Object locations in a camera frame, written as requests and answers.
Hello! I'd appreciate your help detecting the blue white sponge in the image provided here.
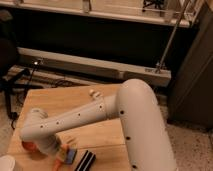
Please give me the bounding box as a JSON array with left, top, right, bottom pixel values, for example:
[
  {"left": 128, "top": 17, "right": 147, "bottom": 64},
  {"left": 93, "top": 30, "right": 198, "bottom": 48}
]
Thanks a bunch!
[{"left": 65, "top": 149, "right": 77, "bottom": 164}]

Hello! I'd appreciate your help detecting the small beige object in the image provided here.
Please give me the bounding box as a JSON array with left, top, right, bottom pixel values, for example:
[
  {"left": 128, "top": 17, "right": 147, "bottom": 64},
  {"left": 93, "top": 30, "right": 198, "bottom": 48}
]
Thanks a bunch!
[{"left": 89, "top": 89, "right": 100, "bottom": 98}]

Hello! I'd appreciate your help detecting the black striped sponge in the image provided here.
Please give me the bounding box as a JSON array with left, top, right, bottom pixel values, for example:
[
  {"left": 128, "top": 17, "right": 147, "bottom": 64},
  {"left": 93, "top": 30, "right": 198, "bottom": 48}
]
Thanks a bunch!
[{"left": 74, "top": 151, "right": 96, "bottom": 171}]

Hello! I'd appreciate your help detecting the white window ledge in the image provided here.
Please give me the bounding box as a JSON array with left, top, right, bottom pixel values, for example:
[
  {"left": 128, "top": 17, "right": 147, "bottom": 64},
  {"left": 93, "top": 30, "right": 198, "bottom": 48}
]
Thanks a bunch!
[{"left": 0, "top": 0, "right": 193, "bottom": 28}]

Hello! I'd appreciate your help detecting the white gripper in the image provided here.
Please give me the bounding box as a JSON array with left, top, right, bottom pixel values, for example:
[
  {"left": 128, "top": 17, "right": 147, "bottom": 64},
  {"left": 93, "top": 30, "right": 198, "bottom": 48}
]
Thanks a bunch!
[{"left": 49, "top": 134, "right": 76, "bottom": 171}]

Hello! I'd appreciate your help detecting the metal pole stand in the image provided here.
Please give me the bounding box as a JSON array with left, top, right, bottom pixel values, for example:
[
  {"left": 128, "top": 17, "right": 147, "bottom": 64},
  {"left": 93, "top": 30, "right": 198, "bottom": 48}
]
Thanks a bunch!
[{"left": 155, "top": 0, "right": 190, "bottom": 74}]

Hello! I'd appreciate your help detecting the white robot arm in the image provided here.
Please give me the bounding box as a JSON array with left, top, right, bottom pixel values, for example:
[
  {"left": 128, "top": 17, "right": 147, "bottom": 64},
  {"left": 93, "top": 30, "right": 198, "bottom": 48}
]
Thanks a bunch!
[{"left": 20, "top": 79, "right": 178, "bottom": 171}]

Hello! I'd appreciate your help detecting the grey baseboard heater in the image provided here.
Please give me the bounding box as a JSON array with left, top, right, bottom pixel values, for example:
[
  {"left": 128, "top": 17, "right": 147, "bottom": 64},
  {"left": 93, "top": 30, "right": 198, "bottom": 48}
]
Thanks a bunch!
[{"left": 18, "top": 47, "right": 171, "bottom": 87}]

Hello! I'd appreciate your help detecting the grey cabinet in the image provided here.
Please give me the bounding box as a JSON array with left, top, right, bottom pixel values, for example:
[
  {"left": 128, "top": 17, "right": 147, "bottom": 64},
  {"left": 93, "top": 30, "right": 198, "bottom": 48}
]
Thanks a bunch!
[{"left": 167, "top": 2, "right": 213, "bottom": 129}]

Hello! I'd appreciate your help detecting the white bowl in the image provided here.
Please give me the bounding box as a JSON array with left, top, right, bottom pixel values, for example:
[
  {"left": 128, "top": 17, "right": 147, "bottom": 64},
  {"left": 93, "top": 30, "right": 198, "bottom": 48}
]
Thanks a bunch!
[{"left": 0, "top": 155, "right": 15, "bottom": 171}]

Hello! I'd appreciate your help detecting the red orange pepper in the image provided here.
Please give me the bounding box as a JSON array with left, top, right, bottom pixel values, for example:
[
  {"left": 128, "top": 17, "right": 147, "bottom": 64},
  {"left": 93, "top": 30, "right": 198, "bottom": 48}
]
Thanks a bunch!
[{"left": 22, "top": 142, "right": 37, "bottom": 152}]

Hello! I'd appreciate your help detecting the black office chair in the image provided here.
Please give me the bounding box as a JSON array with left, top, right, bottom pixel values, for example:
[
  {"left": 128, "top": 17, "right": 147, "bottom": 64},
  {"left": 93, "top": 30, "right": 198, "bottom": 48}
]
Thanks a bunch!
[{"left": 0, "top": 9, "right": 41, "bottom": 129}]

